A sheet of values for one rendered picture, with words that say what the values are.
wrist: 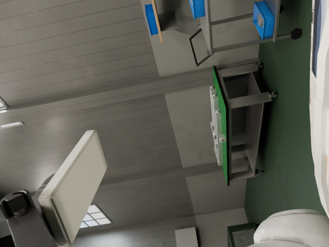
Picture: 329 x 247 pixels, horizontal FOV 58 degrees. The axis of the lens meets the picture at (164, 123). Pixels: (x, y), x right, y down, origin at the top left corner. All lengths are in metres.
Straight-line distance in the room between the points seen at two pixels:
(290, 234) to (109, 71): 4.46
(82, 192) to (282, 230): 0.39
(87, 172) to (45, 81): 4.93
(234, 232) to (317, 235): 7.45
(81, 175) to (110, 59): 4.50
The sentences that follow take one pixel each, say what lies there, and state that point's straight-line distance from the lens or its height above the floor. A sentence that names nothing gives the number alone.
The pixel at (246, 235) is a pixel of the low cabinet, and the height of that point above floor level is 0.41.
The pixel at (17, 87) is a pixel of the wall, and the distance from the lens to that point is 5.31.
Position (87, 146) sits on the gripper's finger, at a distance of 0.18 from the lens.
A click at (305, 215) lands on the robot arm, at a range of 0.54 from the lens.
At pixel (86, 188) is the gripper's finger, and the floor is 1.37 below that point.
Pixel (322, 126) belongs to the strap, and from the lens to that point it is 0.19.
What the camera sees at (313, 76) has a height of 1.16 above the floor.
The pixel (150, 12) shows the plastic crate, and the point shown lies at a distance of 3.81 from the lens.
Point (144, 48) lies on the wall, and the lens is 4.54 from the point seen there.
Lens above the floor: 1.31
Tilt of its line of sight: 4 degrees up
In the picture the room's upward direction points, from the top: 101 degrees counter-clockwise
